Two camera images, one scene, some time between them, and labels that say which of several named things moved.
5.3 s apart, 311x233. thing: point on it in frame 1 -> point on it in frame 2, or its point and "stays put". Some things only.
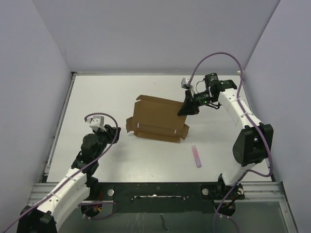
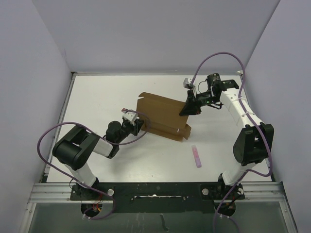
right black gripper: x=189 y=107 stays put
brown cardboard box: x=157 y=119 stays put
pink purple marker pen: x=197 y=156 stays put
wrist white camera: x=96 y=122 -> x=131 y=116
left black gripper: x=111 y=132 -> x=136 y=127
